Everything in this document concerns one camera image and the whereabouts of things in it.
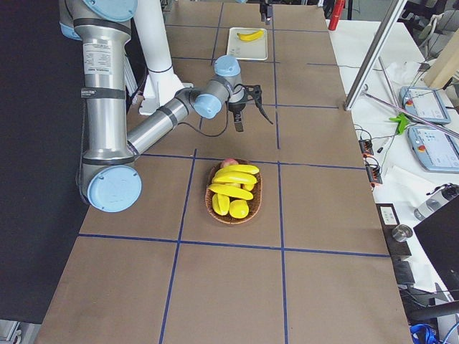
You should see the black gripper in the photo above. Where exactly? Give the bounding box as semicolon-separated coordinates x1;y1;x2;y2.
228;89;248;132
260;0;273;25

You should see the yellow banana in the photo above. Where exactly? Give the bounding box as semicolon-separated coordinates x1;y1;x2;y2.
237;29;265;42
207;183;254;201
212;171;257;184
215;164;260;176

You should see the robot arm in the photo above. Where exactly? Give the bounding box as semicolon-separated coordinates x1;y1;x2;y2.
59;1;247;213

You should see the white bear tray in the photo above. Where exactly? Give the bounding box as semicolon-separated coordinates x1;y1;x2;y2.
226;27;268;61

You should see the red pink apple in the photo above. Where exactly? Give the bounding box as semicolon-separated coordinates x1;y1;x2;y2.
220;158;239;168

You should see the red fire extinguisher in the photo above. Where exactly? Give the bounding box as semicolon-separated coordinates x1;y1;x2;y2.
328;0;346;31

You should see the yellow starfruit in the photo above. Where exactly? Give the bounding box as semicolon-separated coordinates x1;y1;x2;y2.
212;193;230;216

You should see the yellow lemon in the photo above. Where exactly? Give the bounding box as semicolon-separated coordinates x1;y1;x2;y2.
229;199;250;219

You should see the metal reacher grabber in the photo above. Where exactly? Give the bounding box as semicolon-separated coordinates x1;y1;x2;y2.
361;57;458;138

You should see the teach pendant far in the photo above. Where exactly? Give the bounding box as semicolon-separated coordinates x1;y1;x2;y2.
399;86;451;125

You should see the teach pendant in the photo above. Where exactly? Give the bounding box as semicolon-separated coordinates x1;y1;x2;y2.
399;86;451;125
407;126;459;173

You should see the steel cup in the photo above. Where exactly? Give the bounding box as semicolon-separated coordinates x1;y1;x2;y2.
391;224;414;242

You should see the teach pendant near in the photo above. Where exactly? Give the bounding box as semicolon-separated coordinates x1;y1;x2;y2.
407;126;459;173

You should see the clear water bottle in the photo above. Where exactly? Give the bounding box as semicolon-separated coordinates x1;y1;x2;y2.
414;183;458;221

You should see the black monitor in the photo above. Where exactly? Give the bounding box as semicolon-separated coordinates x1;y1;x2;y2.
414;201;458;300

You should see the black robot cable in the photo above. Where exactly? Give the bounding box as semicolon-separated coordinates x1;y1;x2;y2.
177;84;275;138

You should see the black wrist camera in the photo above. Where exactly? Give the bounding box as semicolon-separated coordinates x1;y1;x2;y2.
245;85;262;103

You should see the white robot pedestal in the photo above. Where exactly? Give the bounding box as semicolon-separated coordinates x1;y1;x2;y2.
134;0;188;115

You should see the aluminium frame post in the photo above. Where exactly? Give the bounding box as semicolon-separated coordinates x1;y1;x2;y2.
344;0;407;110

